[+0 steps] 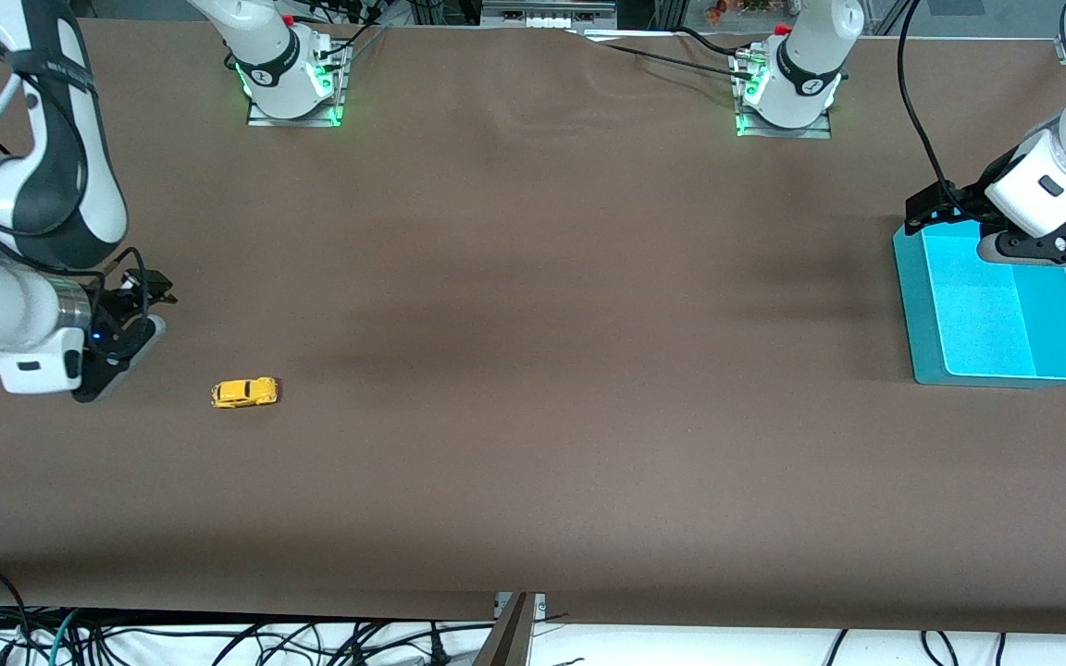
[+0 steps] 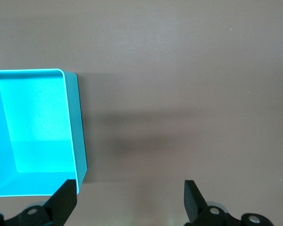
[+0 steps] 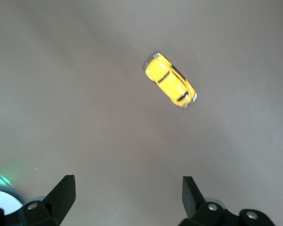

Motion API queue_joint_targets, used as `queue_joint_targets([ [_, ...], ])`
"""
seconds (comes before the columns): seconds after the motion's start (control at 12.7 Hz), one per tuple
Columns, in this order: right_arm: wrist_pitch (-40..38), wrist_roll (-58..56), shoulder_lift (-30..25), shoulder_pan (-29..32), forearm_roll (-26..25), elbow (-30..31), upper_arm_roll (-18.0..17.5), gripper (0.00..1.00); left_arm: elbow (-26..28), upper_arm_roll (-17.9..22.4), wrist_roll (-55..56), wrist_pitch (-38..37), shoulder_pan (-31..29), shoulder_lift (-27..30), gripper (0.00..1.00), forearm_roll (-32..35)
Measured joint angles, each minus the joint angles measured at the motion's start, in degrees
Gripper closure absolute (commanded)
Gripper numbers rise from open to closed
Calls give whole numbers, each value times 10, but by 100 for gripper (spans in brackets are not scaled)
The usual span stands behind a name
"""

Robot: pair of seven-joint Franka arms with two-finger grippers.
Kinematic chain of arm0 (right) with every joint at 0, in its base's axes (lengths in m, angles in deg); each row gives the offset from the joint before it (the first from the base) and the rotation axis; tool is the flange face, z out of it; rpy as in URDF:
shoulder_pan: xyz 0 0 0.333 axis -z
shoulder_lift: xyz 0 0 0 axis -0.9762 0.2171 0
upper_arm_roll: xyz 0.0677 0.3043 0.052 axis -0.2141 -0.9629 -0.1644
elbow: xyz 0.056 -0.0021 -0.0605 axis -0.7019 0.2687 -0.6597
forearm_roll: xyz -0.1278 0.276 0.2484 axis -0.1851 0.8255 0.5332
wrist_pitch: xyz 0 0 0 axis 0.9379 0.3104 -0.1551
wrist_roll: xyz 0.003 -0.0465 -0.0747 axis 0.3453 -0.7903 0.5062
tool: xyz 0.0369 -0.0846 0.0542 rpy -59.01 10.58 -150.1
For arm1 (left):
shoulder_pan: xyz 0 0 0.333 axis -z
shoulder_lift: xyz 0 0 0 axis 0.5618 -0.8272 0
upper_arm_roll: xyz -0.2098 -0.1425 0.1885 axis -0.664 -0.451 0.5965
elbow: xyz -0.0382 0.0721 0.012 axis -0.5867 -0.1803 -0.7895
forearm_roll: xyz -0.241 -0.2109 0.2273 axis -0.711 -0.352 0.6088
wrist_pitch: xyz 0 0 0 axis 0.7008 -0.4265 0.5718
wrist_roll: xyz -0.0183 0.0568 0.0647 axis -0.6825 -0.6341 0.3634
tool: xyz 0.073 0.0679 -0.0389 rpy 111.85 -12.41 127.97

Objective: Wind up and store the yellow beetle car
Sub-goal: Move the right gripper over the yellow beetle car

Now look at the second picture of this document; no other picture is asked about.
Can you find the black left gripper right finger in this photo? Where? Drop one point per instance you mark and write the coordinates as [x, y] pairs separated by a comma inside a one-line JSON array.
[[195, 207]]

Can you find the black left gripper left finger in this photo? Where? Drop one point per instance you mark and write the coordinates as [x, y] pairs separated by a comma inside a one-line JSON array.
[[61, 204]]

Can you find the teal plastic storage bin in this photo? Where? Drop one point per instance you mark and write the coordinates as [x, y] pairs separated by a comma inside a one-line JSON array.
[[37, 117]]

